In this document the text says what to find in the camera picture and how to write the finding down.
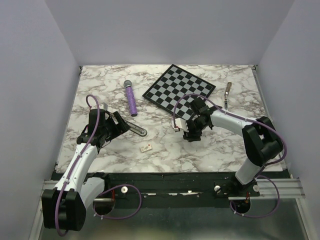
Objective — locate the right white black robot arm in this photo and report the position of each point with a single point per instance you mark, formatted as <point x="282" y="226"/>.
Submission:
<point x="261" y="141"/>

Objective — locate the white stapler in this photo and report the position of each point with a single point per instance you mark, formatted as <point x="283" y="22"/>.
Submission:
<point x="225" y="99"/>

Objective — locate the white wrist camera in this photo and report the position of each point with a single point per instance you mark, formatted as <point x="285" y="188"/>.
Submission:
<point x="103" y="106"/>
<point x="179" y="124"/>

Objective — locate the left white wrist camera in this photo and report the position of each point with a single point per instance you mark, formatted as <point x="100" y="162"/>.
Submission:
<point x="103" y="106"/>

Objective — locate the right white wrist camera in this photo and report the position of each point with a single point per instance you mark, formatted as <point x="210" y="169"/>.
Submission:
<point x="179" y="124"/>

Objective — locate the purple glitter microphone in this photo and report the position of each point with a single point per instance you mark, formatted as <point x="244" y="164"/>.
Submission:
<point x="130" y="98"/>

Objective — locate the grey black stapler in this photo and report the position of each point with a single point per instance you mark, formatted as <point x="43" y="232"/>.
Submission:
<point x="135" y="128"/>

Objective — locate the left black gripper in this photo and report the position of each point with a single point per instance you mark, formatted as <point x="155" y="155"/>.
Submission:
<point x="119" y="128"/>

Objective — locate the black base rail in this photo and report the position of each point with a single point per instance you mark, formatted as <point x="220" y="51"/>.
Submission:
<point x="170" y="187"/>

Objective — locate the black white chessboard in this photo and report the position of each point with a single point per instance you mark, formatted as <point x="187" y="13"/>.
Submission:
<point x="173" y="84"/>

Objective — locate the aluminium frame rail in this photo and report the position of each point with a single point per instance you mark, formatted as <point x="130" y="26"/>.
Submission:
<point x="280" y="190"/>

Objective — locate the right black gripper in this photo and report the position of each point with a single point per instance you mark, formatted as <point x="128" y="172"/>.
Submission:
<point x="189" y="135"/>

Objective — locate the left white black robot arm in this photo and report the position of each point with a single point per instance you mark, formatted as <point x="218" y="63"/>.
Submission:
<point x="64" y="207"/>

